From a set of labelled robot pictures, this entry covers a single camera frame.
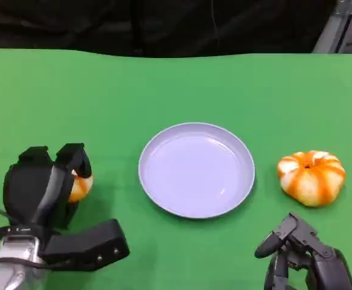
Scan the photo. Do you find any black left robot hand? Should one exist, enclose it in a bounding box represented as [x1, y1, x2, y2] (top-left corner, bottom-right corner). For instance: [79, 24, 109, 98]
[2, 142, 94, 237]

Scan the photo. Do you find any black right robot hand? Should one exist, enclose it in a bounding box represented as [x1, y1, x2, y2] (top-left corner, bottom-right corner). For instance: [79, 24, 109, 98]
[254, 212, 352, 290]

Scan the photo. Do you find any orange white toy bread roll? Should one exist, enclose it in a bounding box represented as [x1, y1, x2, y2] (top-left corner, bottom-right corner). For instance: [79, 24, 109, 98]
[68, 169, 94, 203]
[277, 150, 347, 208]

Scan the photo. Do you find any lilac plate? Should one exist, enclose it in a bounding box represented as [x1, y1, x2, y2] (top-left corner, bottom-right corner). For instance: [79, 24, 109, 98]
[138, 122, 256, 220]

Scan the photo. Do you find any green table cloth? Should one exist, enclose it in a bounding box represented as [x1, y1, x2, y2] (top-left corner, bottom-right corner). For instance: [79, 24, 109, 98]
[0, 48, 352, 290]

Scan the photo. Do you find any black backdrop cloth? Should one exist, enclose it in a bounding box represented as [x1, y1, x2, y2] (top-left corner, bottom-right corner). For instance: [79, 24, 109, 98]
[0, 0, 339, 58]

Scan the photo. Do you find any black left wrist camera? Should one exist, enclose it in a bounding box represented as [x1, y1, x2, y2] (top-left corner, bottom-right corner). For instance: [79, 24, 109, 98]
[39, 218, 131, 272]

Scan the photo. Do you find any aluminium frame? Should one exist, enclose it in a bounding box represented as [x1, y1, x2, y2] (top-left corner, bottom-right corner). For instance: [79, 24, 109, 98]
[311, 0, 352, 54]

